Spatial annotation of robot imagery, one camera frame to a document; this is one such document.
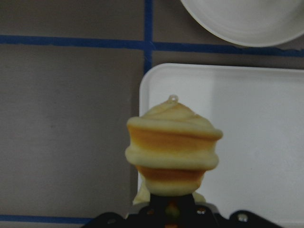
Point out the white rectangular tray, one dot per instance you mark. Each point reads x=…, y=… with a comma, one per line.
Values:
x=261, y=114

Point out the cream plate with lemon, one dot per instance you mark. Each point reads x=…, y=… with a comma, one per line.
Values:
x=250, y=23

